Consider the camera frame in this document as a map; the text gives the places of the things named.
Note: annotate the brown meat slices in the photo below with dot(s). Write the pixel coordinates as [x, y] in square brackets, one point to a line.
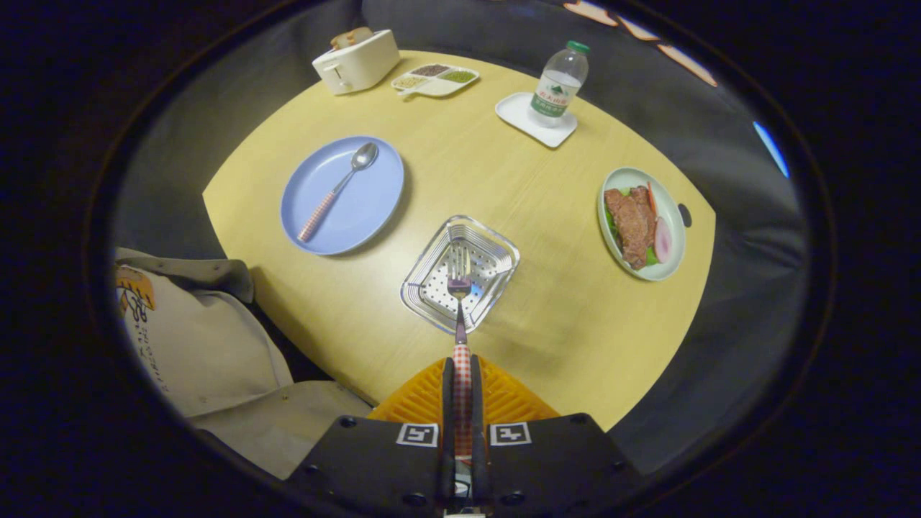
[633, 226]

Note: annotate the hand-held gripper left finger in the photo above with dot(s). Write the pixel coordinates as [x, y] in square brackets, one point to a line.
[388, 467]

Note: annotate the white toaster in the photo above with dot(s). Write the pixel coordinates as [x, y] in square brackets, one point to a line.
[360, 68]

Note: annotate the white square coaster tray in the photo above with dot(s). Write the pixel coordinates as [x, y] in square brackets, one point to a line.
[518, 111]

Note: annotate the blue plate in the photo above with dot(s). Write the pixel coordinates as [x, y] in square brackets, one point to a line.
[367, 201]

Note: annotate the pale green food plate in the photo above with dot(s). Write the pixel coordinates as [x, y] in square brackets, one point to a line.
[673, 216]

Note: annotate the black table grommet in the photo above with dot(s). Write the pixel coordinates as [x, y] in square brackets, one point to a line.
[685, 215]

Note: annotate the white divided grain dish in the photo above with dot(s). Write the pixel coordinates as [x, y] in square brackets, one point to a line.
[435, 79]

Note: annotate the square perforated metal tray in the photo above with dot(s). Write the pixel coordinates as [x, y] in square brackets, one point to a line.
[432, 288]

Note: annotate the toasted bread slice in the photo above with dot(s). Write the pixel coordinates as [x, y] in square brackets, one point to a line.
[362, 34]
[341, 41]

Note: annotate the clear green-capped water bottle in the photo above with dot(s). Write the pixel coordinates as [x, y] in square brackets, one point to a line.
[557, 86]

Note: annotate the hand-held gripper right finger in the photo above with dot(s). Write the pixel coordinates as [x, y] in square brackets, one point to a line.
[547, 467]

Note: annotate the pink ham slice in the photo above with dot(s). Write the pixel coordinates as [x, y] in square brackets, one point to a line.
[663, 241]

